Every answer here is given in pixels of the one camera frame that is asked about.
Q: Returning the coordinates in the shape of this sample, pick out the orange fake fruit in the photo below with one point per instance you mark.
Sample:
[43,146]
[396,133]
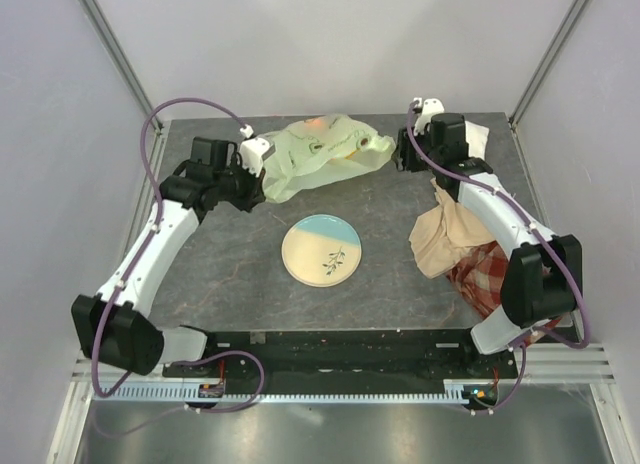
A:
[319,123]

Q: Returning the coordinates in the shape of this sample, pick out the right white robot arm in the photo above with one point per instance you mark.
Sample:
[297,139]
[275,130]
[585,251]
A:
[543,279]

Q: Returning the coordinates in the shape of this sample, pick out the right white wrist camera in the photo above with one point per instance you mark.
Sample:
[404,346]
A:
[425,110]

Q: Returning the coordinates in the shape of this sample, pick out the light blue cable duct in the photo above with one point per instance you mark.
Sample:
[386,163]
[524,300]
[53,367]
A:
[209,393]

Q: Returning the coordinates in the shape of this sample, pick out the red plaid cloth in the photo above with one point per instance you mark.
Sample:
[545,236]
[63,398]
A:
[478,273]

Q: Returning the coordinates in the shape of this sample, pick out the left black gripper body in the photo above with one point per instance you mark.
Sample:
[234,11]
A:
[238,186]

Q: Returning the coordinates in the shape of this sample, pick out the white folded towel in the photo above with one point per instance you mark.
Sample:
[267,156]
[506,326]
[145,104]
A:
[477,139]

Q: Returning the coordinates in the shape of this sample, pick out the beige crumpled cloth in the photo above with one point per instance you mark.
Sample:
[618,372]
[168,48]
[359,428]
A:
[444,235]

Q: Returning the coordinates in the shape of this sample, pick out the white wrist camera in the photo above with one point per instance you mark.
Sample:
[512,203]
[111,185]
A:
[254,151]
[425,110]

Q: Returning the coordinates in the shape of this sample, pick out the light green plastic bag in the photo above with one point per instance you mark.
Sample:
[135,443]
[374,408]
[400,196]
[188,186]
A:
[305,159]

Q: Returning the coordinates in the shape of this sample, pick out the beige and blue plate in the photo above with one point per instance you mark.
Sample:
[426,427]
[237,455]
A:
[321,250]

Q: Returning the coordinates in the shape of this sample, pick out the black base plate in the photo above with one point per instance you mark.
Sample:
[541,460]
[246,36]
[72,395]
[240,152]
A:
[348,361]

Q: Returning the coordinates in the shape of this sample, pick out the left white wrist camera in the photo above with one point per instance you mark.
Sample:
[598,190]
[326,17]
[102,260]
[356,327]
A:
[254,151]

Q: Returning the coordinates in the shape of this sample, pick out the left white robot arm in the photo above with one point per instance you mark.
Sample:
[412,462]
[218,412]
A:
[113,325]

